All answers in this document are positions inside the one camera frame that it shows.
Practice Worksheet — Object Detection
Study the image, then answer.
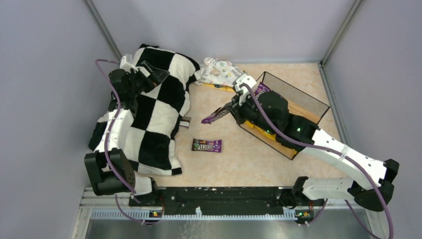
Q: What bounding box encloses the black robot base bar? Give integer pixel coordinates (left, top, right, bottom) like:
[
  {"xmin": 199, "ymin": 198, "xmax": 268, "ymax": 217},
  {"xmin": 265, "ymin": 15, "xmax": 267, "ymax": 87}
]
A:
[{"xmin": 128, "ymin": 187, "xmax": 324, "ymax": 215}]

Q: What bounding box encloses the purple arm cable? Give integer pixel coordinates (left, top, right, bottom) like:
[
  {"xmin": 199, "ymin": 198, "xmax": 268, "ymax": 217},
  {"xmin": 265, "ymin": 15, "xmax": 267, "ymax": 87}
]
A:
[
  {"xmin": 239, "ymin": 82, "xmax": 395, "ymax": 239},
  {"xmin": 96, "ymin": 58, "xmax": 159, "ymax": 226}
]

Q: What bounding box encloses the purple M&M bag on shelf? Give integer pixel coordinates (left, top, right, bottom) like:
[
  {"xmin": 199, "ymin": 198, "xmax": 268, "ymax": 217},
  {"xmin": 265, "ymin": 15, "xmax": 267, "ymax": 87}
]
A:
[{"xmin": 254, "ymin": 82, "xmax": 271, "ymax": 98}]

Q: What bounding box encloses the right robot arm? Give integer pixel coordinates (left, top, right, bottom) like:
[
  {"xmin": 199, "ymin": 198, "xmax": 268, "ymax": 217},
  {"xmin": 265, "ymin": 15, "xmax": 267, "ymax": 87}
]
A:
[{"xmin": 223, "ymin": 90, "xmax": 400, "ymax": 212}]

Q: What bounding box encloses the floral white cloth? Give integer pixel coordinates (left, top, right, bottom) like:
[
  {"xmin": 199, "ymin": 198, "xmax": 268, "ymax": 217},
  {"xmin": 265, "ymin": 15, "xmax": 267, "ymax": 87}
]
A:
[{"xmin": 194, "ymin": 57, "xmax": 247, "ymax": 88}]

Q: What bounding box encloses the white toothed rail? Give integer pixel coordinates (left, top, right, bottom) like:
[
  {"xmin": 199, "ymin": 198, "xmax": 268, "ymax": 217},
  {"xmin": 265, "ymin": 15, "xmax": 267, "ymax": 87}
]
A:
[{"xmin": 91, "ymin": 207, "xmax": 298, "ymax": 221}]

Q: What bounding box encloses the black wire wooden shelf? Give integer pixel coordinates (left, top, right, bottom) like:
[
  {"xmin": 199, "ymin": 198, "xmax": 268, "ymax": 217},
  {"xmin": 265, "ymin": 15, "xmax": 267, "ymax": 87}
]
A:
[{"xmin": 240, "ymin": 71, "xmax": 330, "ymax": 160}]

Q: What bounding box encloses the brown M&M bag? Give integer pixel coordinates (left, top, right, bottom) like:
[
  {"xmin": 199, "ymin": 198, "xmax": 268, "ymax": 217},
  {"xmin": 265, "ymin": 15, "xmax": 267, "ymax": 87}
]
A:
[{"xmin": 201, "ymin": 107, "xmax": 229, "ymax": 124}]

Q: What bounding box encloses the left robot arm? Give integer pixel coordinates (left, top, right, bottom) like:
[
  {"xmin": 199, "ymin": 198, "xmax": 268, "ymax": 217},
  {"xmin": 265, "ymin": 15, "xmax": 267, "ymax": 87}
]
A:
[{"xmin": 84, "ymin": 59, "xmax": 170, "ymax": 202}]

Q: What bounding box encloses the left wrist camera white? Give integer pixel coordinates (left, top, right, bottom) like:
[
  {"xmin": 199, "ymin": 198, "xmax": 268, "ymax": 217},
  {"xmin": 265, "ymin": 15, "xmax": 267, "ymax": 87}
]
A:
[{"xmin": 119, "ymin": 54, "xmax": 139, "ymax": 74}]

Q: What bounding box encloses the purple m&m bag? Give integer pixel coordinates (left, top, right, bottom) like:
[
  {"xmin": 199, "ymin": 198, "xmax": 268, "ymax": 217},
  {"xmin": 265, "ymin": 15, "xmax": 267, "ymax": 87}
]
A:
[
  {"xmin": 191, "ymin": 138, "xmax": 222, "ymax": 153},
  {"xmin": 254, "ymin": 82, "xmax": 271, "ymax": 98}
]

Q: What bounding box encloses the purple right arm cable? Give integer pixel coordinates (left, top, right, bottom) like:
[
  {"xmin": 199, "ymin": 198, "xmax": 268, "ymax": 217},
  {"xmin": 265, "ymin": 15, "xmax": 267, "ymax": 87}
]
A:
[{"xmin": 239, "ymin": 82, "xmax": 395, "ymax": 239}]

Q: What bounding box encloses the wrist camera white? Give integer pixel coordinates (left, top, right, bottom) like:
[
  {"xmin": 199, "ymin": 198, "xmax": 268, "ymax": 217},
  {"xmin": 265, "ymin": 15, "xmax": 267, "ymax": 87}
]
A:
[
  {"xmin": 233, "ymin": 74, "xmax": 258, "ymax": 106},
  {"xmin": 119, "ymin": 54, "xmax": 139, "ymax": 74}
]

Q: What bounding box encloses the yellow M&M bags lower shelf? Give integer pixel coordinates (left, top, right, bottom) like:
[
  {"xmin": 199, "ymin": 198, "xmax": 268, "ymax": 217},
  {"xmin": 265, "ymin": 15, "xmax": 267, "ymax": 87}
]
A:
[{"xmin": 244, "ymin": 120, "xmax": 277, "ymax": 141}]

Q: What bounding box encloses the black white checkered pillow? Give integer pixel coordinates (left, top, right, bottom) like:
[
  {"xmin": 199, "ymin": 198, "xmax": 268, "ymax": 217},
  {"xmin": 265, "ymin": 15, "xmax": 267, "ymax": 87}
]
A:
[{"xmin": 88, "ymin": 43, "xmax": 201, "ymax": 176}]

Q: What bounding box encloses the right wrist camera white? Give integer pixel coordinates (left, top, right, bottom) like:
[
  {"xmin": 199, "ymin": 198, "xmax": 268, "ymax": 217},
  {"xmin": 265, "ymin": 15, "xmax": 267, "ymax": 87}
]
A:
[{"xmin": 233, "ymin": 74, "xmax": 258, "ymax": 106}]

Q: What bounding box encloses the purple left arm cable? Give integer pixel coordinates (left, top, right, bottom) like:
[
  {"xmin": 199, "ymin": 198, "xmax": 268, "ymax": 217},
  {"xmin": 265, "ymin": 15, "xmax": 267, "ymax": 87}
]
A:
[{"xmin": 96, "ymin": 58, "xmax": 159, "ymax": 226}]

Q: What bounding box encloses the yellow cloth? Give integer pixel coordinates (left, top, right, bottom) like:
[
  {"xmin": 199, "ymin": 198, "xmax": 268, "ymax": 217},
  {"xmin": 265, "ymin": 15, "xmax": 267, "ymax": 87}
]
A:
[{"xmin": 202, "ymin": 83, "xmax": 234, "ymax": 93}]

